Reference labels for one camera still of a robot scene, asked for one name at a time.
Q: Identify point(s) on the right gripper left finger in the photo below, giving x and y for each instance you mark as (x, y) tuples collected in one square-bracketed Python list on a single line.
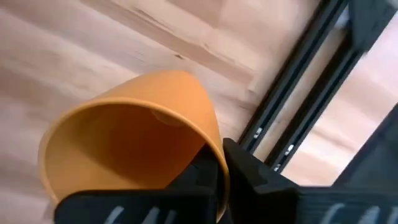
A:
[(140, 205)]

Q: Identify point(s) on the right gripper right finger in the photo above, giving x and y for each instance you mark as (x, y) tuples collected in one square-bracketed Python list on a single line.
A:
[(280, 202)]

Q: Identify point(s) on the orange plastic cup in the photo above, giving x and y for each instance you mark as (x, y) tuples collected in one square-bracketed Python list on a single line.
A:
[(133, 137)]

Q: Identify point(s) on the black aluminium rig frame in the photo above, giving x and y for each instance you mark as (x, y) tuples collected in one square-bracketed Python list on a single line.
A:
[(311, 93)]

